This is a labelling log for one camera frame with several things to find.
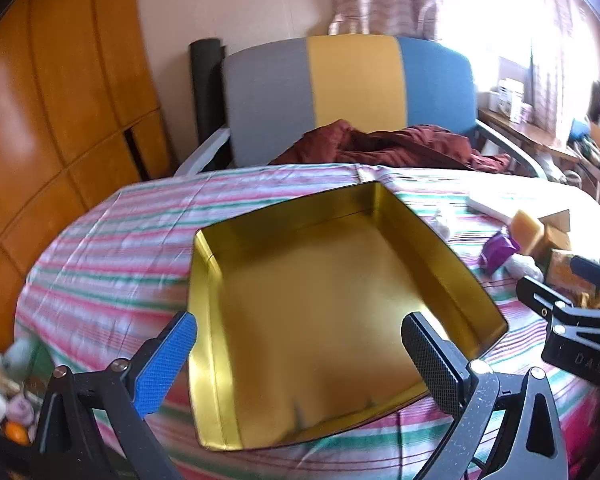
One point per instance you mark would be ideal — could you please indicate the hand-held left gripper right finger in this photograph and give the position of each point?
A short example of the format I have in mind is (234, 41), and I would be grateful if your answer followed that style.
(432, 365)

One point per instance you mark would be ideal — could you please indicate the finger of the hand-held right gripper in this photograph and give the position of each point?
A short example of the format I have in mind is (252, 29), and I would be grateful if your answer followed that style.
(592, 272)
(535, 295)

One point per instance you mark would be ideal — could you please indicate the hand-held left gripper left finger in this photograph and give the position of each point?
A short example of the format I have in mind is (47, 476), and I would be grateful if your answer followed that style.
(165, 365)

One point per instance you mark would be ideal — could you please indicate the purple plastic bag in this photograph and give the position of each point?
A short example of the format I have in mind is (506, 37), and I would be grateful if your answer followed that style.
(497, 252)

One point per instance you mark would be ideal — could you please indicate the yellow sponge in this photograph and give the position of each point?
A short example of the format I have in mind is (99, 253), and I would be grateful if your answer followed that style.
(527, 232)

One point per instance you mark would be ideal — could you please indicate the white sponge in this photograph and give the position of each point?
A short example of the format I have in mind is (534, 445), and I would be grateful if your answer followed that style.
(487, 207)

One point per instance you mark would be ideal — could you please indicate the gold tin box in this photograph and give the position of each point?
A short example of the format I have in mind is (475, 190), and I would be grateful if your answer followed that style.
(320, 310)

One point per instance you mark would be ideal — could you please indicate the striped tablecloth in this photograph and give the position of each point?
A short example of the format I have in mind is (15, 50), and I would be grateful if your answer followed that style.
(120, 260)

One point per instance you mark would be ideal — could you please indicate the green glass side table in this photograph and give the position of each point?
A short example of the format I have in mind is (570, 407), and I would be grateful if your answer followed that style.
(37, 362)

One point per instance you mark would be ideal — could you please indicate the blue round object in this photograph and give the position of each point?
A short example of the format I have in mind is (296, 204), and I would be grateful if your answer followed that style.
(580, 132)

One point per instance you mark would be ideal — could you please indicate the pink hair roller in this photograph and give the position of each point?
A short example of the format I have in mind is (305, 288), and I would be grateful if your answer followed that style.
(20, 407)

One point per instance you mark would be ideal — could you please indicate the wooden side desk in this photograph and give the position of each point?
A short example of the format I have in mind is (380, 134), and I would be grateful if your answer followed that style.
(530, 132)

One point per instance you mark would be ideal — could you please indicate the orange fruit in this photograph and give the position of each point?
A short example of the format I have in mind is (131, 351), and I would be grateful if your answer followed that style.
(17, 431)

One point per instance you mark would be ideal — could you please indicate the white boxes on desk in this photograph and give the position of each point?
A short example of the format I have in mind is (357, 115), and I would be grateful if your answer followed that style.
(510, 97)

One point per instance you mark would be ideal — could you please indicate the maroon jacket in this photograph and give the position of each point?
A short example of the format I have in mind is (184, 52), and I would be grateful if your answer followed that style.
(410, 145)

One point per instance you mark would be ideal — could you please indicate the wooden wardrobe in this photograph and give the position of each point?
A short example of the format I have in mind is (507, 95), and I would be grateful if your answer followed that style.
(55, 110)

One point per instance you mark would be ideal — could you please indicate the black rolled mat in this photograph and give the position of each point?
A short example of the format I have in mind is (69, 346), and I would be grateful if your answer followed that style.
(205, 85)

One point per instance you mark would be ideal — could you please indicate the grey yellow blue chair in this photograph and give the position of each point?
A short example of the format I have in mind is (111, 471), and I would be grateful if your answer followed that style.
(270, 90)

